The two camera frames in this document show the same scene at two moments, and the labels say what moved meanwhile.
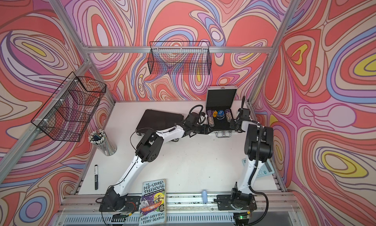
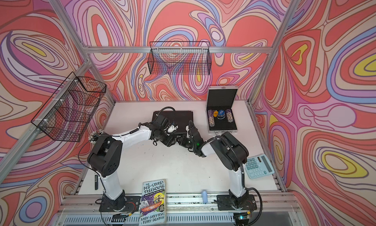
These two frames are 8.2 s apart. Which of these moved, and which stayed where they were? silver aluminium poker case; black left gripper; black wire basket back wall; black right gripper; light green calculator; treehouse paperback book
Moved: black right gripper; black left gripper
Stayed: light green calculator; black wire basket back wall; treehouse paperback book; silver aluminium poker case
